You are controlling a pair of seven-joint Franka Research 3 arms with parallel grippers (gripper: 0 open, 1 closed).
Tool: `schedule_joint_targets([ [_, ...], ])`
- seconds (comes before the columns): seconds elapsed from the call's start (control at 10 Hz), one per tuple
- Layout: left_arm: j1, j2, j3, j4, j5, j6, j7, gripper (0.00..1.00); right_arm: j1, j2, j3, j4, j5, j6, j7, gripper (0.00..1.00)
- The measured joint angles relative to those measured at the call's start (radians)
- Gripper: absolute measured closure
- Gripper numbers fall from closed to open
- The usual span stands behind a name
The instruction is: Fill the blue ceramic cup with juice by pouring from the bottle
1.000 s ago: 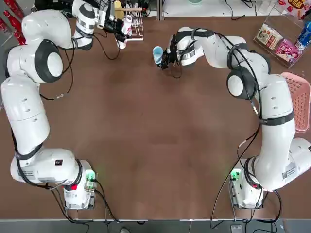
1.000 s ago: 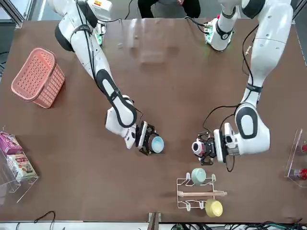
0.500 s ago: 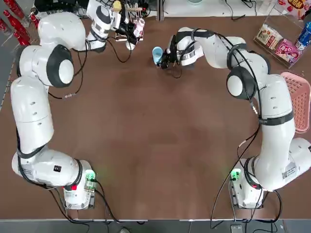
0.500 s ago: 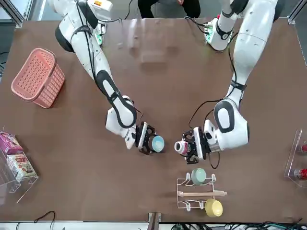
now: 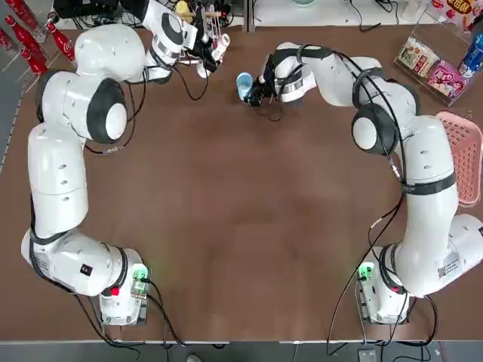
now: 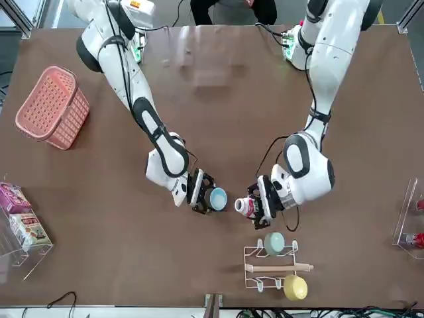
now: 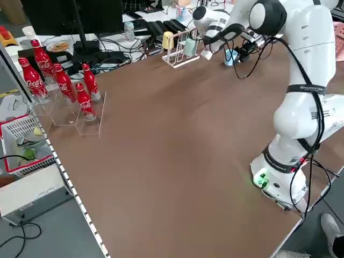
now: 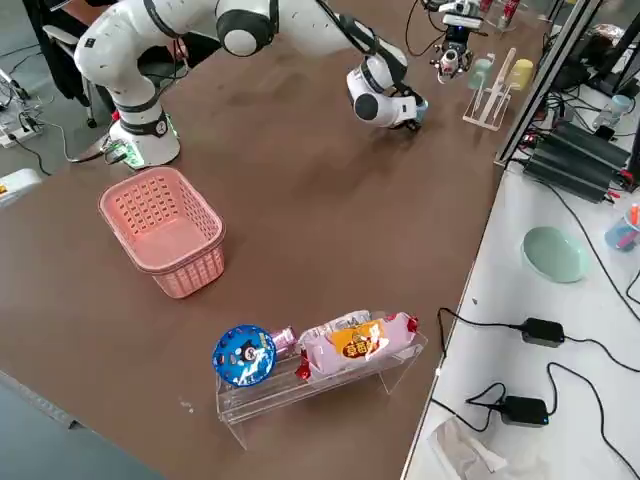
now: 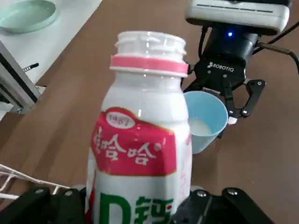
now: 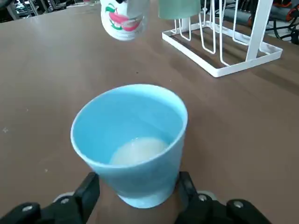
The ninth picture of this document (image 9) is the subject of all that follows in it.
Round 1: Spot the white side table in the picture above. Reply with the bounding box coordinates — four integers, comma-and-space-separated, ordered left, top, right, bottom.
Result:
0, 0, 103, 121

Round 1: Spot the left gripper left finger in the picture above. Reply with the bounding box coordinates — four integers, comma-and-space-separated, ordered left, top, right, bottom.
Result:
0, 186, 88, 224

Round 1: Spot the white bottle pink label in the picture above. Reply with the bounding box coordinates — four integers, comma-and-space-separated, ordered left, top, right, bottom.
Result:
85, 30, 193, 224

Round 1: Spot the green plate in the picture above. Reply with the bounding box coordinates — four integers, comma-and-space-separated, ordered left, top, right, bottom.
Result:
0, 0, 57, 33

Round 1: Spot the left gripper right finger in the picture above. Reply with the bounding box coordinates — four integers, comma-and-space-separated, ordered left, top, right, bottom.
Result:
171, 187, 274, 224

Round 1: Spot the blue ceramic cup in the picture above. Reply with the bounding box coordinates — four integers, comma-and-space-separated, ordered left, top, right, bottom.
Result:
183, 91, 229, 154

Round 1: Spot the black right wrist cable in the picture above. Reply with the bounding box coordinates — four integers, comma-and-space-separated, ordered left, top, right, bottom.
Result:
256, 20, 299, 77

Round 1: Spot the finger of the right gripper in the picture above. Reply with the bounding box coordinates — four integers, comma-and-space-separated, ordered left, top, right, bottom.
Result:
223, 79, 267, 125
183, 64, 203, 93

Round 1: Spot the aluminium frame post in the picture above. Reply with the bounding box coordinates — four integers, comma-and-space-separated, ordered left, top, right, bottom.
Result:
0, 41, 39, 110

